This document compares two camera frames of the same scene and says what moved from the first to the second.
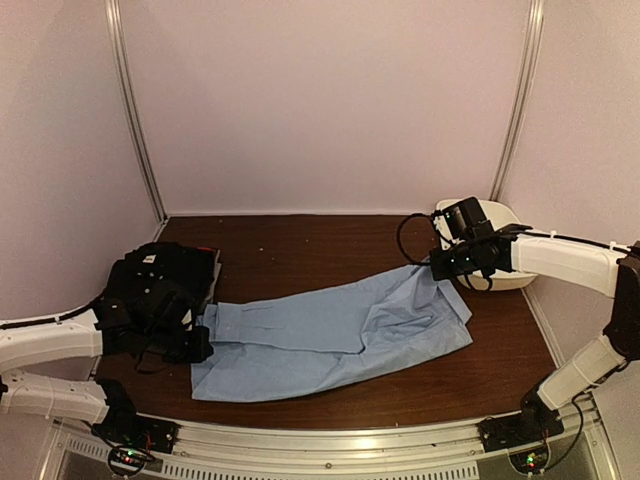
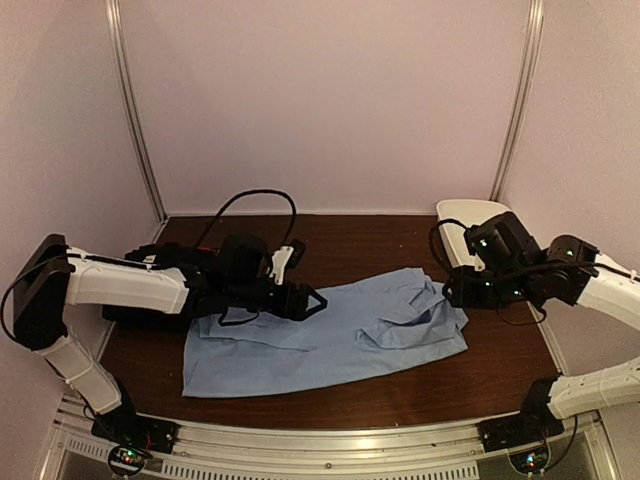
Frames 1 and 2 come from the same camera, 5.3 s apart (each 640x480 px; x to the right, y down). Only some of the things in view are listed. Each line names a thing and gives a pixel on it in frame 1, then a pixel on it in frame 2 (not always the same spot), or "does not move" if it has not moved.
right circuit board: x=529 y=461 does not move
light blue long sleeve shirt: x=327 y=336 does not move
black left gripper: x=197 y=352 -> x=298 y=302
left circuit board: x=126 y=461 does not move
